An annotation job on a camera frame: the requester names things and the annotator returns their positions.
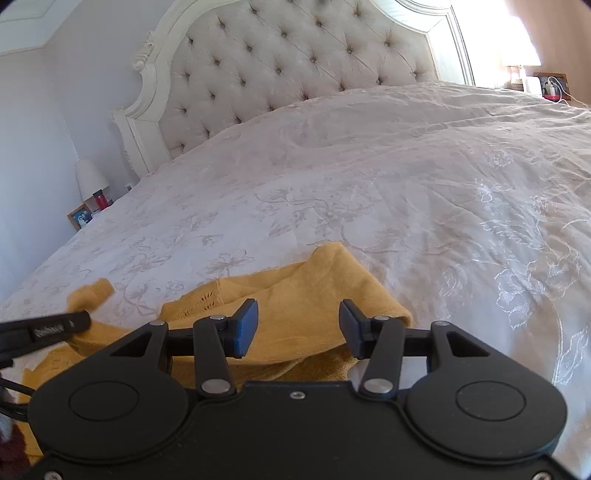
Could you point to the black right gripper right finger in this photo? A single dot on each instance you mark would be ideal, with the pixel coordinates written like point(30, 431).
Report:
point(383, 341)

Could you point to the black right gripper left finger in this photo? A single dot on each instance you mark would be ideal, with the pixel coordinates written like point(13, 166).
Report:
point(141, 361)

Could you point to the yellow knit sweater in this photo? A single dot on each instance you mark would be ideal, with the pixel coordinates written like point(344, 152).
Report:
point(298, 338)

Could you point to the red cup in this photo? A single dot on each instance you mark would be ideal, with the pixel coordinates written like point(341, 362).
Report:
point(101, 200)

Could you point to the white floral bedspread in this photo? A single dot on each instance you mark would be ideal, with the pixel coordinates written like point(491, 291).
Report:
point(469, 205)

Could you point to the white bedside lamp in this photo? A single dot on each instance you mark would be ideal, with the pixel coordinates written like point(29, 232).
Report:
point(89, 178)

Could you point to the cream tufted headboard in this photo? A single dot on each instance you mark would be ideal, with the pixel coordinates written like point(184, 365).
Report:
point(210, 65)

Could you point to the wooden picture frame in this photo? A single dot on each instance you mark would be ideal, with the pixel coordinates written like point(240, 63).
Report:
point(80, 217)

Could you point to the red item with white cable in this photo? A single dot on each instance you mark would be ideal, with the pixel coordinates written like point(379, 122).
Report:
point(551, 89)

